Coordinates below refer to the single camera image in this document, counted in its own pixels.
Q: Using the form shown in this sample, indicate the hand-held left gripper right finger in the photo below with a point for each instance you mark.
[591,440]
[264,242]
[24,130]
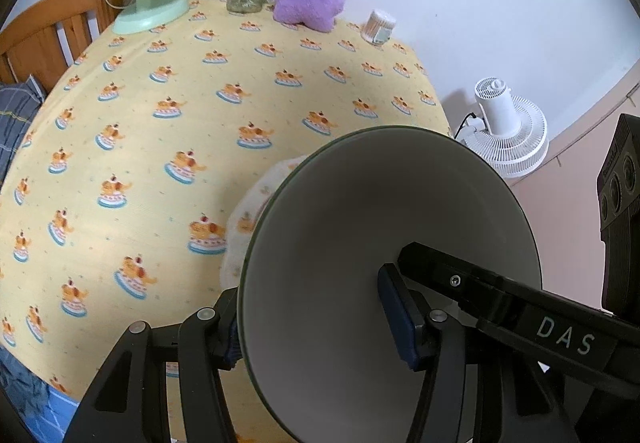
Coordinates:
[400,323]

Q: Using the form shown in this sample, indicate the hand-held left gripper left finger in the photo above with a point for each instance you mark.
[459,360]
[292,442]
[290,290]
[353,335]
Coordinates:
[231,348]

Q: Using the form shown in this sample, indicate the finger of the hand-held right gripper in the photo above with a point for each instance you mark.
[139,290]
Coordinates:
[450,278]

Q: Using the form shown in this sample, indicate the large beige floral bowl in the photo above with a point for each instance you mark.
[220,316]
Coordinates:
[350,223]

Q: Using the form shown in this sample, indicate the large floral plate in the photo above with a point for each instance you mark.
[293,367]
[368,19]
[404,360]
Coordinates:
[245,223]

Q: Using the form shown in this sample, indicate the beige door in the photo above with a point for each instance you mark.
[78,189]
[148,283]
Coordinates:
[565,203]

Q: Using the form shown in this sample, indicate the white fan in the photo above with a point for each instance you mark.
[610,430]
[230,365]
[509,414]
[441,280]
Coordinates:
[510,133]

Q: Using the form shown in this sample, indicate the blue checked bedsheet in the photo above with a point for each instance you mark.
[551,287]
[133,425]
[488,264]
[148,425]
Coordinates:
[50,418]

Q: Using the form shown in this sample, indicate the yellow printed tablecloth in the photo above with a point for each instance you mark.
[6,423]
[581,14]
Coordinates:
[175,133]

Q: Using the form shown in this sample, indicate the cotton swab container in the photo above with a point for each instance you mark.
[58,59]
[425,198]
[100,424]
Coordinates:
[379,27]

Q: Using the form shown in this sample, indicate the plaid grey-blue pillow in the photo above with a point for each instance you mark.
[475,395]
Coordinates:
[17,123]

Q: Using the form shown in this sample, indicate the wooden bed headboard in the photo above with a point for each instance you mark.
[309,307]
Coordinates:
[45,33]

